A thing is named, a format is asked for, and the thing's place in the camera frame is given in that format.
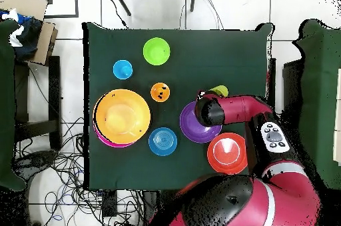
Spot orange plastic cup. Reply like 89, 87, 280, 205
150, 82, 171, 103

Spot large orange plastic bowl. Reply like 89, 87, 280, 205
95, 89, 152, 145

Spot pale yellow-green plastic cup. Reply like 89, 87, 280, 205
204, 85, 229, 98

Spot purple plastic bowl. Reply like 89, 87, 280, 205
179, 101, 222, 144

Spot small blue plastic bowl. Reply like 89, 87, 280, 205
148, 126, 178, 157

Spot small green plastic bowl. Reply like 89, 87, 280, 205
143, 37, 171, 66

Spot blue plastic cup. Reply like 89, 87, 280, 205
112, 59, 134, 81

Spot dark green table cloth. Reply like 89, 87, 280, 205
82, 21, 275, 192

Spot red plastic bowl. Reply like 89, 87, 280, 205
206, 132, 248, 175

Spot large pink plastic bowl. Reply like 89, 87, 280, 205
92, 97, 137, 149

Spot black power strip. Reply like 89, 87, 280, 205
102, 190, 118, 217

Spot black wooden stool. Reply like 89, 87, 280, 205
14, 55, 62, 152

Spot green cloth covered table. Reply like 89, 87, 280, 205
291, 19, 341, 191
0, 19, 27, 192

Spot blue and white clothes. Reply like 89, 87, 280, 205
0, 7, 43, 61

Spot brown cardboard box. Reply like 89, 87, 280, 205
0, 0, 59, 66

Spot tangle of floor cables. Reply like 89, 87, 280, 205
13, 116, 145, 226

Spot black cable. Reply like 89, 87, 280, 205
105, 0, 129, 29

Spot black metal frame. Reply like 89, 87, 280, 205
39, 0, 80, 19

